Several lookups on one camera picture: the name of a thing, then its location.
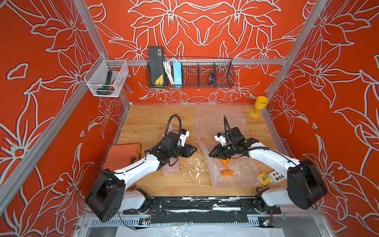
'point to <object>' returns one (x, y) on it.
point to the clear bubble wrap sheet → (209, 120)
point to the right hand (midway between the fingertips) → (208, 155)
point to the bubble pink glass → (172, 168)
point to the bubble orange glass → (246, 171)
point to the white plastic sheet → (196, 230)
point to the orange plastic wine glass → (227, 172)
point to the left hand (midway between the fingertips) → (196, 148)
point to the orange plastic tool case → (120, 155)
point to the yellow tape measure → (263, 179)
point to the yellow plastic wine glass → (260, 103)
